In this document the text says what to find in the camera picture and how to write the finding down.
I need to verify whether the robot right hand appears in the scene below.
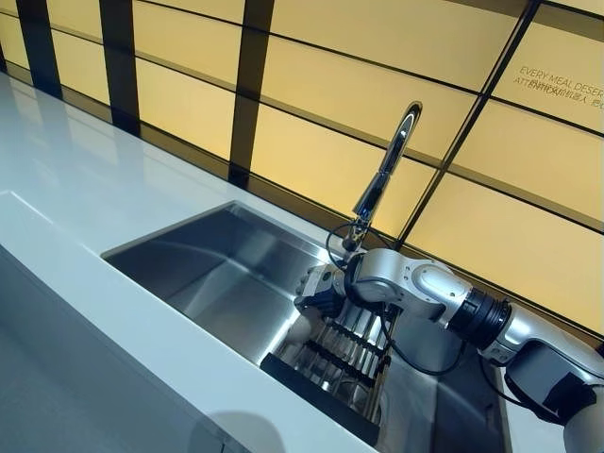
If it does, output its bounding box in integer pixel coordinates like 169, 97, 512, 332
293, 262, 353, 323

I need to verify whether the cream round plate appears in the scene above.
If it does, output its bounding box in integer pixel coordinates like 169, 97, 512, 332
284, 309, 316, 353

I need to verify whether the black sink drying rack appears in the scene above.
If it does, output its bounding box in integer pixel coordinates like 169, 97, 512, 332
260, 301, 396, 448

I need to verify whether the stainless steel sink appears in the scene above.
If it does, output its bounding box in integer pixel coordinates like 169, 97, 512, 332
101, 200, 514, 453

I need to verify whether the chrome kitchen faucet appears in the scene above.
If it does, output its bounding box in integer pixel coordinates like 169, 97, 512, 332
342, 100, 425, 260

